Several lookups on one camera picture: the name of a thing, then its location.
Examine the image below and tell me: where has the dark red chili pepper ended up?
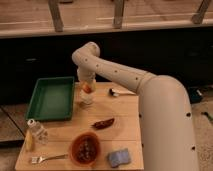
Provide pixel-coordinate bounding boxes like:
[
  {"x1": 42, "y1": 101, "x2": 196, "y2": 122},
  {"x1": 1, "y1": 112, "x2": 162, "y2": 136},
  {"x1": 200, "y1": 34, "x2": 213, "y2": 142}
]
[{"x1": 92, "y1": 118, "x2": 114, "y2": 129}]

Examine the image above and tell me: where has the silver fork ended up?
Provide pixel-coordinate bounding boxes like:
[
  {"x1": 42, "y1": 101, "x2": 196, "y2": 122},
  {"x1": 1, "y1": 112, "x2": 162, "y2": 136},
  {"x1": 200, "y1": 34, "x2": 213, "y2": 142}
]
[{"x1": 29, "y1": 154, "x2": 68, "y2": 164}]

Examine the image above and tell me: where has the yellow banana piece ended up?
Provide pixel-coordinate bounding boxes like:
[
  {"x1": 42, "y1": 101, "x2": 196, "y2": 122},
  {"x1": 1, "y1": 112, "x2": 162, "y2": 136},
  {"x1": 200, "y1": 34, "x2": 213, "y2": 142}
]
[{"x1": 25, "y1": 131, "x2": 34, "y2": 152}]

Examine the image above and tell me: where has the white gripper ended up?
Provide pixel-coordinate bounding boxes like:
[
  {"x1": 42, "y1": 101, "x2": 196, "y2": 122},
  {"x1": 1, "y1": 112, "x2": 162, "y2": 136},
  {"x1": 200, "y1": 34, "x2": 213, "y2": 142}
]
[{"x1": 77, "y1": 67, "x2": 96, "y2": 93}]

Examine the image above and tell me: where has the green plastic tray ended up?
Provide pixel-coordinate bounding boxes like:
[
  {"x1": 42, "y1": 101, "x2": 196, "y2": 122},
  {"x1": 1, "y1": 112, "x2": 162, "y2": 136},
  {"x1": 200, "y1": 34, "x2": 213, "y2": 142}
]
[{"x1": 25, "y1": 76, "x2": 75, "y2": 121}]

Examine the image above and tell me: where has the small orange apple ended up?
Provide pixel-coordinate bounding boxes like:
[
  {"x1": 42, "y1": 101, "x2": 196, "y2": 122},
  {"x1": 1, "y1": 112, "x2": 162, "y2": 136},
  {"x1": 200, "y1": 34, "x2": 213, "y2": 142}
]
[{"x1": 82, "y1": 83, "x2": 92, "y2": 93}]

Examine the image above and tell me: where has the blue sponge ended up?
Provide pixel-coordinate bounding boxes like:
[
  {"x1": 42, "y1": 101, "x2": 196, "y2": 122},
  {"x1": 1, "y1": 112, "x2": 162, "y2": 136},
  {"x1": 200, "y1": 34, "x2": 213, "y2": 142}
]
[{"x1": 107, "y1": 148, "x2": 131, "y2": 168}]

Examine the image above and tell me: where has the white paper cup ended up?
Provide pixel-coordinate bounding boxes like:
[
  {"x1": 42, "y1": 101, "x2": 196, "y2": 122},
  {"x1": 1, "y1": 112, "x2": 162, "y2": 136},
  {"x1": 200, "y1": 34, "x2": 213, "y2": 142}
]
[{"x1": 80, "y1": 90, "x2": 93, "y2": 105}]

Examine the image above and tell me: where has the blue object on floor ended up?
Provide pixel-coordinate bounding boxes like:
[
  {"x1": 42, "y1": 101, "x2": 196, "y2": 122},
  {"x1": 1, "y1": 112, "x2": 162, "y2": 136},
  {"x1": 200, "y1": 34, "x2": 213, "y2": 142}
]
[{"x1": 187, "y1": 88, "x2": 202, "y2": 103}]

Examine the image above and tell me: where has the clear plastic bottle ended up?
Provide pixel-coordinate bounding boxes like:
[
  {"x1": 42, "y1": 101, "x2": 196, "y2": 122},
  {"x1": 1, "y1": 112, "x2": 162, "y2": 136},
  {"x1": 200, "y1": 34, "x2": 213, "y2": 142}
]
[{"x1": 27, "y1": 119, "x2": 48, "y2": 145}]

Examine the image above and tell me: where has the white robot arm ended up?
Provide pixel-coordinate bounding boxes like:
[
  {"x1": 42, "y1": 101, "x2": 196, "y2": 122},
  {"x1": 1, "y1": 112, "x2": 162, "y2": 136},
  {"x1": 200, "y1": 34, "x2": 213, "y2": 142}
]
[{"x1": 72, "y1": 42, "x2": 199, "y2": 171}]

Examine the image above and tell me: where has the black and silver spoon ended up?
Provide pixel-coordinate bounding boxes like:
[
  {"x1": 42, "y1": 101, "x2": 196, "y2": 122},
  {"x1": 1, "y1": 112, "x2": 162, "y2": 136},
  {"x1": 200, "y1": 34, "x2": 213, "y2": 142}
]
[{"x1": 109, "y1": 88, "x2": 134, "y2": 97}]

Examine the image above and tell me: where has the orange bowl with dark contents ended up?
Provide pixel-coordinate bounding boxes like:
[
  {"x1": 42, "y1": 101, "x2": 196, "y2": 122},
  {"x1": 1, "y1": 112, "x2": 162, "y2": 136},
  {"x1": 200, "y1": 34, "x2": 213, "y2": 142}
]
[{"x1": 68, "y1": 132, "x2": 101, "y2": 167}]

